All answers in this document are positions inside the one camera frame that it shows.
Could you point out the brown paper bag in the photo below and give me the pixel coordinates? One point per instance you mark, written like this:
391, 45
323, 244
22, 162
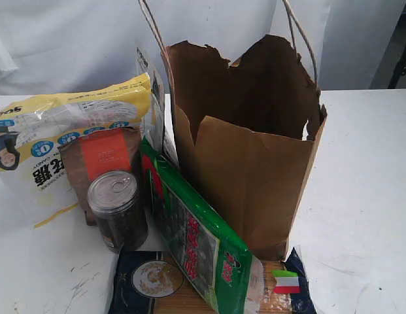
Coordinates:
246, 133

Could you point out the green snack package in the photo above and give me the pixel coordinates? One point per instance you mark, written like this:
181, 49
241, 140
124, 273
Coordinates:
213, 258

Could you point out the yellow white candy bag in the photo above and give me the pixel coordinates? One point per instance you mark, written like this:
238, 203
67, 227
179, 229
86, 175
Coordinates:
33, 130

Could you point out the grey white standing pouch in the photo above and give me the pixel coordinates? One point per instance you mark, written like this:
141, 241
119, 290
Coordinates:
154, 120

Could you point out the brown pouch orange label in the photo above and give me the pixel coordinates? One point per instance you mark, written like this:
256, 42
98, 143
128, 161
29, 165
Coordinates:
90, 156

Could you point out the clear can with pull-tab lid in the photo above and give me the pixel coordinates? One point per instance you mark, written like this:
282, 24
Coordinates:
115, 201

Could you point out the blue spaghetti package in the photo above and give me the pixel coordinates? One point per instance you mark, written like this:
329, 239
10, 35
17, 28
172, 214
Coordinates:
151, 282

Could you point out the black metal stand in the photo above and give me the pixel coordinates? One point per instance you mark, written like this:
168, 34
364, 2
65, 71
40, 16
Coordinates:
400, 67

